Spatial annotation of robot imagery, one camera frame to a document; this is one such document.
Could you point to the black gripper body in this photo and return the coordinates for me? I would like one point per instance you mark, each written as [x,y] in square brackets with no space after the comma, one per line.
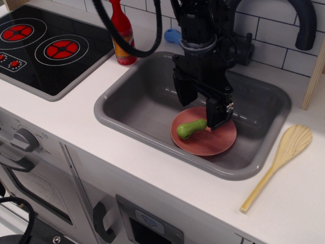
[206,70]

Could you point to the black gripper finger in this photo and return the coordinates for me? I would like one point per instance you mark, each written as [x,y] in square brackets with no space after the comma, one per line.
[185,90]
[218,112]

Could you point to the green handled grey spatula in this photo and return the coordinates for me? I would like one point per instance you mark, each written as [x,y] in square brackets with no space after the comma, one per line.
[199,128]

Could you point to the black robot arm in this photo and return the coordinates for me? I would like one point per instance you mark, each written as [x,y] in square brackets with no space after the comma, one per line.
[202,28]

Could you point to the pink round plate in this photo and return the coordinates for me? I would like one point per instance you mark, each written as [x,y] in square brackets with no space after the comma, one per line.
[200,146]

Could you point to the grey plastic sink basin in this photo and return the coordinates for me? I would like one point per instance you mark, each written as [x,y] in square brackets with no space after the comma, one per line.
[143,102]

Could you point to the dark grey toy faucet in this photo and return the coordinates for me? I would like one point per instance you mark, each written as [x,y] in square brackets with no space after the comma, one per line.
[284,33]

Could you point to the red toy sauce bottle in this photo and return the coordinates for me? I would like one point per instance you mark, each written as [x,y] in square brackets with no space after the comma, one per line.
[124,28]

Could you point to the wooden spoon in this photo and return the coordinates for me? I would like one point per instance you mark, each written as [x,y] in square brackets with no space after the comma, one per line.
[293,141]

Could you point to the wooden side panel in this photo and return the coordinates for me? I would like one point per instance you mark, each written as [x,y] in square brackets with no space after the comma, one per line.
[317,73]

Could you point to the grey dishwasher control panel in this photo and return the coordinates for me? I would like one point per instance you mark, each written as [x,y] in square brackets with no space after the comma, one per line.
[142,226]

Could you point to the black toy stovetop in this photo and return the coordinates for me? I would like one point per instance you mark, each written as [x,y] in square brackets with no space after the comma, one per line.
[48,54]

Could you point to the grey oven knob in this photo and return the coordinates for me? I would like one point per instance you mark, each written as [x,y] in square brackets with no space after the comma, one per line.
[24,140]

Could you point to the white toy oven door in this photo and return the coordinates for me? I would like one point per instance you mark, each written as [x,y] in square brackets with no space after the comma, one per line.
[50,187]

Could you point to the blue handled grey ladle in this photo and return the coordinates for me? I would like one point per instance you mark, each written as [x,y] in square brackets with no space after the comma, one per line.
[172,36]

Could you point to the dark grey cabinet handle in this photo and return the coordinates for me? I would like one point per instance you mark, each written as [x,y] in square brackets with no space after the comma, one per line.
[98,214]

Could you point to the grey oven door handle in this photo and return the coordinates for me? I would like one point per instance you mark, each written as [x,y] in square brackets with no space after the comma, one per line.
[15,160]

